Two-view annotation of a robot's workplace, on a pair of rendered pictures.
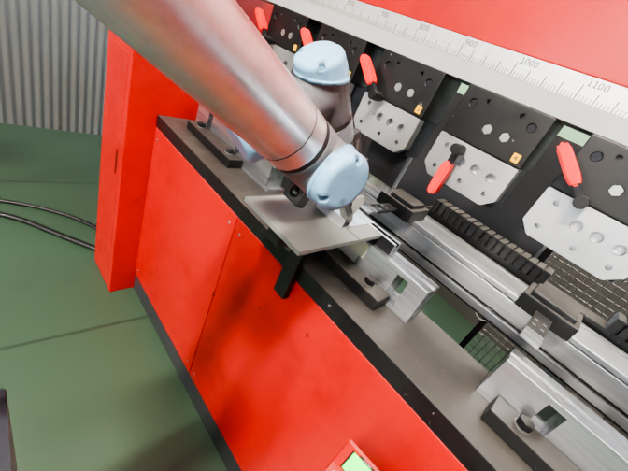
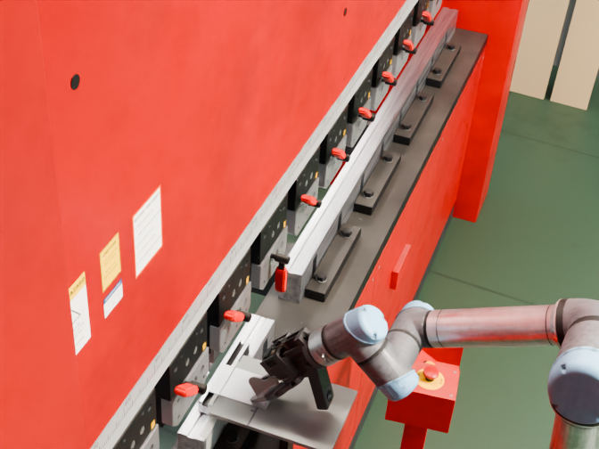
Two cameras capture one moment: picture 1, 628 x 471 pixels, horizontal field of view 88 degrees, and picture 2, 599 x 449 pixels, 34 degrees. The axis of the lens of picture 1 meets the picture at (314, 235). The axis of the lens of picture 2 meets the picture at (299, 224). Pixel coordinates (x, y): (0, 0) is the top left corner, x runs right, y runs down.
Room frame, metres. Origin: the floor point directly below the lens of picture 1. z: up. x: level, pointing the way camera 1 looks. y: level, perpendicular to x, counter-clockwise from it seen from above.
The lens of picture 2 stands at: (1.04, 1.34, 2.54)
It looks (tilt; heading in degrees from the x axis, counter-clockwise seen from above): 37 degrees down; 253
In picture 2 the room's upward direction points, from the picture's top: 4 degrees clockwise
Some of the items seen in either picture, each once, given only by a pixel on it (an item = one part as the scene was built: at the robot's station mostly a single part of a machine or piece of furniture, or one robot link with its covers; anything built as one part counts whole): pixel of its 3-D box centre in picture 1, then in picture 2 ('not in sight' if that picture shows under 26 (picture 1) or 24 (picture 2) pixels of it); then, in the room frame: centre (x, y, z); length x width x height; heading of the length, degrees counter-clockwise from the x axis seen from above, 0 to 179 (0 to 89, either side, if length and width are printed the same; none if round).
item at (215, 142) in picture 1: (213, 143); not in sight; (1.05, 0.45, 0.89); 0.30 x 0.05 x 0.03; 55
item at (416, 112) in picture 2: not in sight; (414, 118); (-0.10, -1.19, 0.89); 0.30 x 0.05 x 0.03; 55
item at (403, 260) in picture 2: not in sight; (400, 266); (0.03, -0.82, 0.58); 0.15 x 0.02 x 0.07; 55
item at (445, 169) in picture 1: (446, 169); (278, 273); (0.61, -0.17, 1.20); 0.04 x 0.02 x 0.10; 145
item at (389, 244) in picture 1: (363, 224); (225, 375); (0.74, -0.10, 0.98); 0.20 x 0.03 x 0.03; 55
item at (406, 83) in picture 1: (402, 106); (216, 297); (0.77, -0.06, 1.26); 0.15 x 0.09 x 0.17; 55
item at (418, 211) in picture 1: (391, 205); not in sight; (0.89, -0.16, 1.01); 0.26 x 0.12 x 0.05; 145
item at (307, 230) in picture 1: (317, 219); (284, 403); (0.63, 0.01, 1.00); 0.26 x 0.18 x 0.01; 145
